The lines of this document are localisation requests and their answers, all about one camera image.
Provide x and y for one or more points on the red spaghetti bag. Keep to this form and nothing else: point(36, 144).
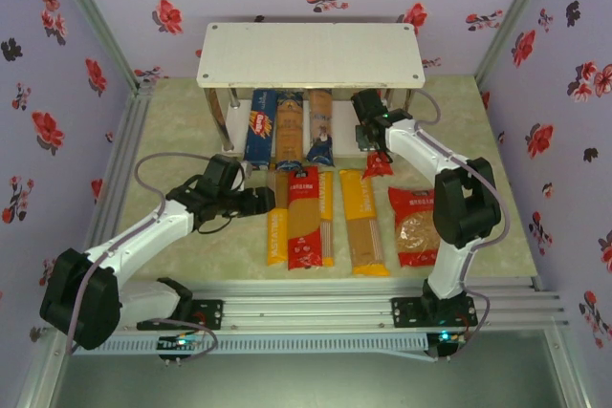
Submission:
point(303, 217)
point(375, 169)

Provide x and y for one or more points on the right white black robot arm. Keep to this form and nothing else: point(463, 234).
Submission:
point(406, 140)

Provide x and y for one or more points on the red macaroni bag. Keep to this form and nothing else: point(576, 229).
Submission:
point(411, 231)

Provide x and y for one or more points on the blue pasta box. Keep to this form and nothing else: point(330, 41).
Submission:
point(260, 131)

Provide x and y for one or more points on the aluminium lower frame rail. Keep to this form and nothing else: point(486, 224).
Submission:
point(38, 379)
point(569, 370)

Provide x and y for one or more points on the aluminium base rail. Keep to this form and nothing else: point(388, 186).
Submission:
point(311, 312)

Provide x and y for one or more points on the dark blue bag with figure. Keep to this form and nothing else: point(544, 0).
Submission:
point(319, 131)

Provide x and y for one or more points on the controller board with LED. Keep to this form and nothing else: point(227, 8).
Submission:
point(179, 342)
point(447, 336)

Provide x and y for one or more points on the white two-tier shelf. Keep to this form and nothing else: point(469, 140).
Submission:
point(311, 59)

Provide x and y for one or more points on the dark blue beige spaghetti bag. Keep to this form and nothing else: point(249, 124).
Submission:
point(289, 131)

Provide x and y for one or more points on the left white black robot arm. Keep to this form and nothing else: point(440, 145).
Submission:
point(143, 236)

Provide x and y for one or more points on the aluminium side rail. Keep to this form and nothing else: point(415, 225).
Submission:
point(133, 116)

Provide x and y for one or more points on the aluminium corner post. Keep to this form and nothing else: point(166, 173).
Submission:
point(515, 11)
point(92, 11)

